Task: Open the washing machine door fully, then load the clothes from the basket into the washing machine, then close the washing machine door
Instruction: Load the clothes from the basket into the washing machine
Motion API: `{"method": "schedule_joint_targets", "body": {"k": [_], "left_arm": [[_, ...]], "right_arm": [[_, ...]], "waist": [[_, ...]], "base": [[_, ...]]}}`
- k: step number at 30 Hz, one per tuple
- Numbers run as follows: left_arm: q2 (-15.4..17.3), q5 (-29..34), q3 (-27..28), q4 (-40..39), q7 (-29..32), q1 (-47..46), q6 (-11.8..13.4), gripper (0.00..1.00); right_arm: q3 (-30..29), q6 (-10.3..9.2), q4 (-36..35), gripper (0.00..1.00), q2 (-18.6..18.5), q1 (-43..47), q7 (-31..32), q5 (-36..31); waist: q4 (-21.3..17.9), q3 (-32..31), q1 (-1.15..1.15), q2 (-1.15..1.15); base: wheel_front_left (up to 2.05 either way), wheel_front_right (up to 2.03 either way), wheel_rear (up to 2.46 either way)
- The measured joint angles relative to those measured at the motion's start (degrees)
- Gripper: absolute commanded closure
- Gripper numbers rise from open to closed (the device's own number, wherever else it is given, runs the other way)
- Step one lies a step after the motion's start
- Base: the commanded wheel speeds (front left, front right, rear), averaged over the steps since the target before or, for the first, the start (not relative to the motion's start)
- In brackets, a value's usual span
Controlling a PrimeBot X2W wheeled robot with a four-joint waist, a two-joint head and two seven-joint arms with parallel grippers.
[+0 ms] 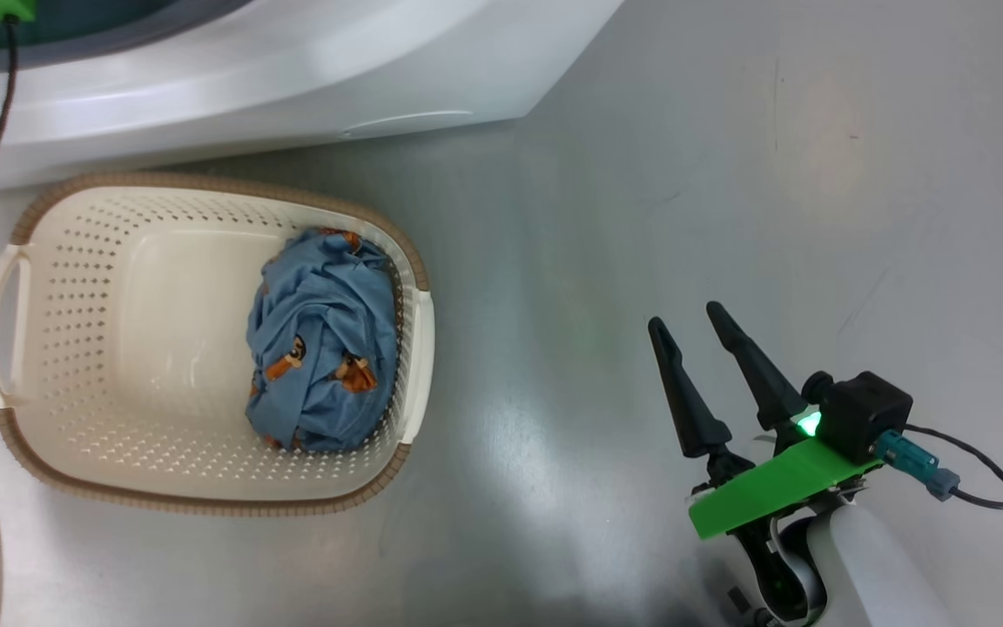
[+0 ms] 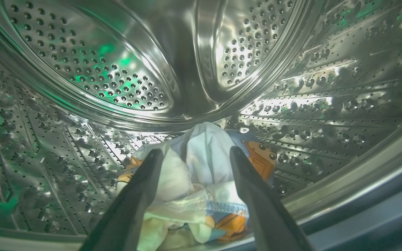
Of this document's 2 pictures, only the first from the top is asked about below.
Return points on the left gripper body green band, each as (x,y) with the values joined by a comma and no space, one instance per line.
(5,9)

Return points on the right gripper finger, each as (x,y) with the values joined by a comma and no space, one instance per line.
(693,409)
(758,374)

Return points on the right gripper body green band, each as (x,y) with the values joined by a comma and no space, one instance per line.
(771,488)

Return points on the light blue patterned garment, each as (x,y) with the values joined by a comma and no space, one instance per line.
(319,313)

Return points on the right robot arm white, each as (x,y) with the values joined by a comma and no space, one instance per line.
(876,575)

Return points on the white front-load washing machine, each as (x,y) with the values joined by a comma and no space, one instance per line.
(292,70)

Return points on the cream perforated laundry basket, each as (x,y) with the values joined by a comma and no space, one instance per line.
(162,470)

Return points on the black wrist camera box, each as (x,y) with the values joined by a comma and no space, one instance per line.
(867,414)

